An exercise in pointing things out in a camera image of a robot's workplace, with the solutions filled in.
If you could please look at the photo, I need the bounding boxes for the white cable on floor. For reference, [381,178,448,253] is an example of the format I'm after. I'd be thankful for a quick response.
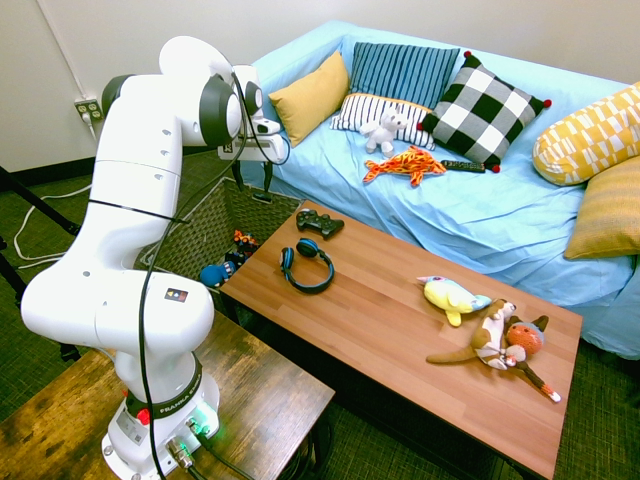
[12,182,94,271]

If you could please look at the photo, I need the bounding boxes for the yellow plush bird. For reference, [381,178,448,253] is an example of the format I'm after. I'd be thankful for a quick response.
[416,274,494,328]

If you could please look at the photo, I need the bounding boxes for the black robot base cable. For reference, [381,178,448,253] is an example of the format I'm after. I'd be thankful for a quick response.
[187,422,244,480]

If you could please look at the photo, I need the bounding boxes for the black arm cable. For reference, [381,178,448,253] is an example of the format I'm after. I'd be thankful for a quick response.
[137,72,292,480]

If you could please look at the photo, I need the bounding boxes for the black white checkered pillow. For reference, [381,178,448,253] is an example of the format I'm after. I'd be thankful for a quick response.
[417,49,554,175]

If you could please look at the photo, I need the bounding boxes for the orange faced plush animal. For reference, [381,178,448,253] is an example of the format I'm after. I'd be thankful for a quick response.
[501,314,563,404]

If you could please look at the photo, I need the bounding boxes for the sofa with blue cover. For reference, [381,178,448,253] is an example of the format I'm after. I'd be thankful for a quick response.
[239,19,640,361]

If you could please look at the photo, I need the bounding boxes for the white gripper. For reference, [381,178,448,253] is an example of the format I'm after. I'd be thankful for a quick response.
[218,133,289,194]

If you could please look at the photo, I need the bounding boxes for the black remote control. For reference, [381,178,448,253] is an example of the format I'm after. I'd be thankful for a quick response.
[439,158,487,174]

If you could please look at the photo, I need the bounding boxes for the mustard striped pillow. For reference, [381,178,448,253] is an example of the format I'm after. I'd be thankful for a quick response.
[563,155,640,261]

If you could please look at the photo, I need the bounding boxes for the black game controller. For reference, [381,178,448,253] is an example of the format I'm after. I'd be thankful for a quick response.
[295,209,346,241]

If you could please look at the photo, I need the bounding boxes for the brown white plush animal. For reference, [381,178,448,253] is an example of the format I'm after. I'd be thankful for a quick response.
[425,298,519,372]

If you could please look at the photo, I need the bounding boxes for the plain yellow pillow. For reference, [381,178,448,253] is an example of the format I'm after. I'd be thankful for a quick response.
[268,49,351,149]

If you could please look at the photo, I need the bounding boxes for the blue black toy car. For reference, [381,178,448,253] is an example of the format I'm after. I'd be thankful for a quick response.
[223,249,249,274]

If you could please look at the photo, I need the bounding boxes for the blue superhero plush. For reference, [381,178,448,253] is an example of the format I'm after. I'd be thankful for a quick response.
[199,263,236,289]

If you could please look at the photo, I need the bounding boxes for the white navy striped pillow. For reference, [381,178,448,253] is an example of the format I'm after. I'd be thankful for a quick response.
[329,92,437,151]

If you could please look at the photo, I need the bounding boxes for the rustic wooden robot table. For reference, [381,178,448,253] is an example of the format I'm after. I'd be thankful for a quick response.
[0,309,336,480]

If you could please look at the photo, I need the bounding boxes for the black tripod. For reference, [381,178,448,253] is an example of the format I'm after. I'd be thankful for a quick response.
[0,164,84,361]

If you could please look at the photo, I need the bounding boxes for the reddish wooden coffee table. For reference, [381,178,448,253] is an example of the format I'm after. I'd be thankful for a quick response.
[218,199,585,480]

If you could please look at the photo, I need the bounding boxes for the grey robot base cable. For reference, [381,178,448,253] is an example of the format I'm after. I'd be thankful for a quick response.
[167,437,206,480]

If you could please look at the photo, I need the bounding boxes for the wall power outlet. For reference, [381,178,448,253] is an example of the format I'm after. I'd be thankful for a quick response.
[74,98,105,123]

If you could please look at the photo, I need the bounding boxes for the orange flame plush dolphin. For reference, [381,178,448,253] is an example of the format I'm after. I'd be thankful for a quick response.
[362,145,448,188]

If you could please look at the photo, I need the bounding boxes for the woven grey basket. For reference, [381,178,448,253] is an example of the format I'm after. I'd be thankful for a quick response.
[133,177,305,314]

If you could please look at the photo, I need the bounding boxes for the orange toy car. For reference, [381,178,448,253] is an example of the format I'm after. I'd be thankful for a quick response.
[233,229,260,254]

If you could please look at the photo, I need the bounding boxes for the yellow white patterned bolster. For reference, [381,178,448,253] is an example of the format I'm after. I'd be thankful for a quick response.
[531,82,640,187]

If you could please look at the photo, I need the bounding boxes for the blue black headphones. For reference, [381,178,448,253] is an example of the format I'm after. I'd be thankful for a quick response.
[278,237,336,295]

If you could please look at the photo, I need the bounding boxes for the blue striped pillow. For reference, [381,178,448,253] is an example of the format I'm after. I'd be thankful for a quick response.
[348,41,461,111]

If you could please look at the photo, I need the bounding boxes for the white plush unicorn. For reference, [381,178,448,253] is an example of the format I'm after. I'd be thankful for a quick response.
[358,107,409,159]

